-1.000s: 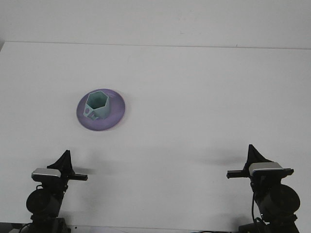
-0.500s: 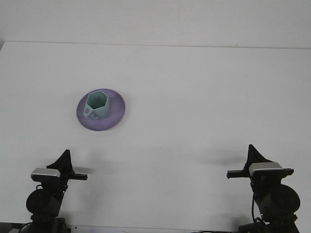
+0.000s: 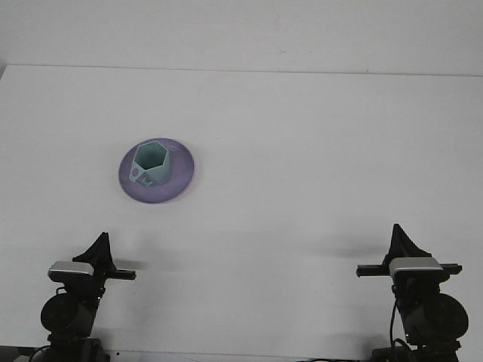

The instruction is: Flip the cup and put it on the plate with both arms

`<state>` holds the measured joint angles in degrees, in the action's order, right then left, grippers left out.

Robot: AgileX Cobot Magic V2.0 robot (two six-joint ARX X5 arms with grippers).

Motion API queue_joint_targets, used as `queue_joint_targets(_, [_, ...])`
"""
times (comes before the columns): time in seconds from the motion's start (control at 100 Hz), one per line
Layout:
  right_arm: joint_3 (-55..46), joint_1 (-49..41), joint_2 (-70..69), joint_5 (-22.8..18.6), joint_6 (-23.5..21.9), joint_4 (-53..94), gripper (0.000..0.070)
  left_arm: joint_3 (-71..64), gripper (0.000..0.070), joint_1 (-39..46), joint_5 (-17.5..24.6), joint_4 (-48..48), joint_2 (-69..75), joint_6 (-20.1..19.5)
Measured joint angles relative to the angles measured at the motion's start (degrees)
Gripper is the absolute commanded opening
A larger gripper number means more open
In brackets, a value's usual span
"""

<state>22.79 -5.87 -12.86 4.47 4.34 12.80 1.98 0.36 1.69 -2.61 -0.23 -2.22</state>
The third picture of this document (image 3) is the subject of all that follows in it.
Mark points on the pale blue hexagonal cup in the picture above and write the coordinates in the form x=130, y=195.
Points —
x=162, y=174

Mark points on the pale purple round plate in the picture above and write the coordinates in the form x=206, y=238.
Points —
x=181, y=177

